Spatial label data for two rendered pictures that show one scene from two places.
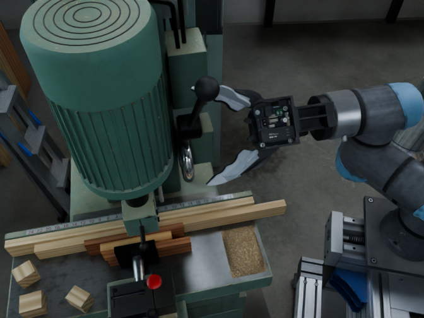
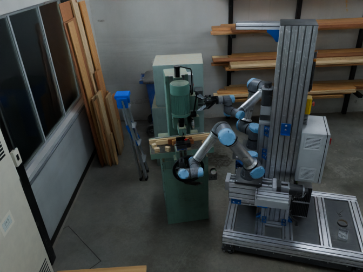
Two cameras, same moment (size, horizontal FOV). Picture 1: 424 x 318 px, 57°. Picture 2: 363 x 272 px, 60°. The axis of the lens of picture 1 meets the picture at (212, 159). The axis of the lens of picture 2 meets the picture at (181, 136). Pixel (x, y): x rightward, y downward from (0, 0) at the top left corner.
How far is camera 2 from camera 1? 228 cm
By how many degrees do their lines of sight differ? 22
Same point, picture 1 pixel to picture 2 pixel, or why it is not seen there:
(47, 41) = (174, 85)
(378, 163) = (229, 109)
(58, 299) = (161, 150)
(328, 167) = not seen: hidden behind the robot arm
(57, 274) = (161, 147)
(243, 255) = not seen: hidden behind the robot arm
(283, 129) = (209, 99)
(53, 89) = (174, 92)
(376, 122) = (226, 100)
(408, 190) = (233, 112)
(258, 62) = not seen: hidden behind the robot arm
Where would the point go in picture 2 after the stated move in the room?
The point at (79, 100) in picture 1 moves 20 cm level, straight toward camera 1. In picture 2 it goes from (177, 94) to (186, 102)
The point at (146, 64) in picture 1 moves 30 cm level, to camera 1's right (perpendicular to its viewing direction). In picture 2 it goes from (187, 89) to (222, 88)
